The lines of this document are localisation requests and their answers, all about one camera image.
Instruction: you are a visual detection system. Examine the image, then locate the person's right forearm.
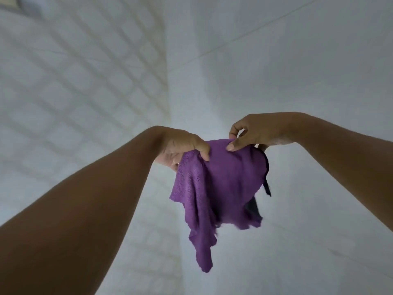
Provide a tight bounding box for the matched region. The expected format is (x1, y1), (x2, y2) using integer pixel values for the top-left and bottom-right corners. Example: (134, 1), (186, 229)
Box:
(288, 112), (393, 232)

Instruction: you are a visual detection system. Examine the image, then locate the person's left hand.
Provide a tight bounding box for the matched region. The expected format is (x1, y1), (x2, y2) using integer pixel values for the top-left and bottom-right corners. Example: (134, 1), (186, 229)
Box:
(153, 129), (211, 173)

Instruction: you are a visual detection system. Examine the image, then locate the person's left forearm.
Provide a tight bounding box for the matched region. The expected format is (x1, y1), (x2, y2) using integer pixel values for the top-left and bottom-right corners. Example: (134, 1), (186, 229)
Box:
(0, 125), (166, 295)

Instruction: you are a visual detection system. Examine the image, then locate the purple and black cloth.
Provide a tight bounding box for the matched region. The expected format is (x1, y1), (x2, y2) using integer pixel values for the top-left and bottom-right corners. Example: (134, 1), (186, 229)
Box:
(169, 138), (272, 274)

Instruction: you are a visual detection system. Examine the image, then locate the person's right hand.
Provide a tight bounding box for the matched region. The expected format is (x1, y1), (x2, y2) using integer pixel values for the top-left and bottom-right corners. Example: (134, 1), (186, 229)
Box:
(226, 113), (295, 152)

